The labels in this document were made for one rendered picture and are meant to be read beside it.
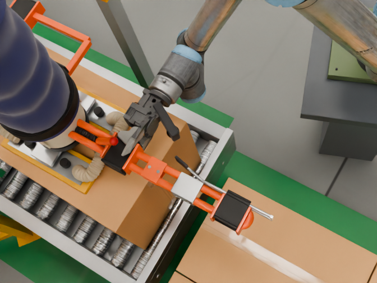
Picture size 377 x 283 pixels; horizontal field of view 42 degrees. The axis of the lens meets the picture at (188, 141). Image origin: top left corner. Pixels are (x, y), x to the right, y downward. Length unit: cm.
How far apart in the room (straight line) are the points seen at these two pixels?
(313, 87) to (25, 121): 99
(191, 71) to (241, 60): 126
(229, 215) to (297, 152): 125
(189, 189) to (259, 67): 145
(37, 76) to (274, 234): 103
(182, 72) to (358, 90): 67
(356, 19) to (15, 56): 79
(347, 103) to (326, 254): 53
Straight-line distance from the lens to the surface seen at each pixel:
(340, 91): 178
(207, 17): 145
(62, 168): 155
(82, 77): 168
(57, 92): 128
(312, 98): 176
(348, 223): 242
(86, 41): 157
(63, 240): 191
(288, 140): 249
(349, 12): 125
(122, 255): 188
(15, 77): 113
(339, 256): 183
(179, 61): 143
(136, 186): 149
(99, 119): 157
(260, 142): 249
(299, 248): 182
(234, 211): 127
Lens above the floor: 234
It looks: 69 degrees down
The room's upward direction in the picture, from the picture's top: 23 degrees counter-clockwise
